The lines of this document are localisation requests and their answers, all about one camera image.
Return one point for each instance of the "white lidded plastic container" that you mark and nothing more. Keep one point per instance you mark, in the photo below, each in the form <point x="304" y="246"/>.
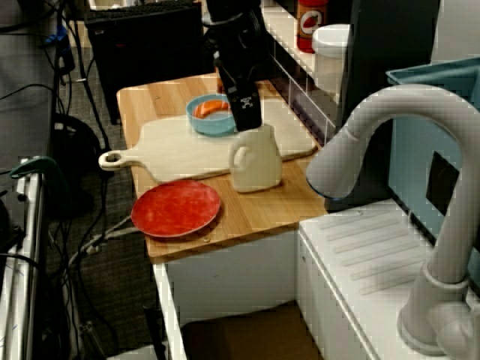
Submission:
<point x="330" y="63"/>

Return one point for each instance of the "grey toy faucet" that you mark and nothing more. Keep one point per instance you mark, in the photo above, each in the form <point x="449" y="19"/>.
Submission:
<point x="450" y="232"/>

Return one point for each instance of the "pale wooden cutting board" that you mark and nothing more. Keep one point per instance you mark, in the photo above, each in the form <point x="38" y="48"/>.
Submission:
<point x="176" y="150"/>

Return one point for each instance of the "tiled backsplash with shelf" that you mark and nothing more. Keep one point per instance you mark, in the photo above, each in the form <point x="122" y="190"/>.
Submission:
<point x="288" y="33"/>

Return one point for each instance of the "salmon nigiri sushi toy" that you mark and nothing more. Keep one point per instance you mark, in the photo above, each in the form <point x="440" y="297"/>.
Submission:
<point x="206" y="108"/>

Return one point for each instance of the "large black box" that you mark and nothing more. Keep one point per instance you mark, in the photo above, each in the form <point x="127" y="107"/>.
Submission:
<point x="150" y="48"/>

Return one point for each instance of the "white toy kitchen unit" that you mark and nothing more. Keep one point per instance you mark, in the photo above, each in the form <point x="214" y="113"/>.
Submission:
<point x="232" y="273"/>

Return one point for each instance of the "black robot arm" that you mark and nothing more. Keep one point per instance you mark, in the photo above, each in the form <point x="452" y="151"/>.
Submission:
<point x="232" y="9"/>

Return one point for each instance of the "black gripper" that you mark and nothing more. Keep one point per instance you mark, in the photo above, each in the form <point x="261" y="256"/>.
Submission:
<point x="240" y="56"/>

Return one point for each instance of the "light blue bowl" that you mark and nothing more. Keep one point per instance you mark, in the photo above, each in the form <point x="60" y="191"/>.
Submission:
<point x="210" y="125"/>

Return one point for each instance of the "red round plate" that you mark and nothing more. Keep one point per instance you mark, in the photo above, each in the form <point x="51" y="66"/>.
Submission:
<point x="176" y="210"/>

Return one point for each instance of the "dark upright post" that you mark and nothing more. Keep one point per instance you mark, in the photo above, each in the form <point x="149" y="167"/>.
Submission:
<point x="390" y="45"/>

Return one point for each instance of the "grey table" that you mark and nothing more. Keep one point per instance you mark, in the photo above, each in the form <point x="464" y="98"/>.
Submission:
<point x="22" y="112"/>

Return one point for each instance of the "aluminium frame rail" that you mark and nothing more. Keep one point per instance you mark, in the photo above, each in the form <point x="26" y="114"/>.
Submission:
<point x="30" y="243"/>

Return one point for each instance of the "red hot sauce bottle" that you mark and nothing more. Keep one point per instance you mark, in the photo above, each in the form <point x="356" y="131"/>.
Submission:
<point x="309" y="22"/>

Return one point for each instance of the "white plastic detergent bottle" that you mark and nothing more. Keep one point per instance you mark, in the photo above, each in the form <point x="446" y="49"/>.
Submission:
<point x="258" y="165"/>

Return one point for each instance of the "teal plastic bin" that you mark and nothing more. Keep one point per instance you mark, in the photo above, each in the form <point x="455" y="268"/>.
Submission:
<point x="412" y="150"/>

